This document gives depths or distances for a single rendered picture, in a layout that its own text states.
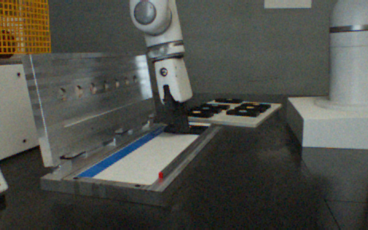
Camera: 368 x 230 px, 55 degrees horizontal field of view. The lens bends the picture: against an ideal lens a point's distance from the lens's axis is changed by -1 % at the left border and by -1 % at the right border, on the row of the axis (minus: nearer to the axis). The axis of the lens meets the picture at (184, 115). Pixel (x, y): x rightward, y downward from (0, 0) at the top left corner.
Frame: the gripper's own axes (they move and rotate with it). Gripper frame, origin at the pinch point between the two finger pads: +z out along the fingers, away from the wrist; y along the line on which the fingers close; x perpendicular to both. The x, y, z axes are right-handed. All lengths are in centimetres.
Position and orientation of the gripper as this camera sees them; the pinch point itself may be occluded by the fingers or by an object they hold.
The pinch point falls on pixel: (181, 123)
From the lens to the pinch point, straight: 83.2
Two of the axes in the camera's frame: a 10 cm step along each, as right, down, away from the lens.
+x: -9.4, 1.5, 3.2
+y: 2.9, -1.8, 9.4
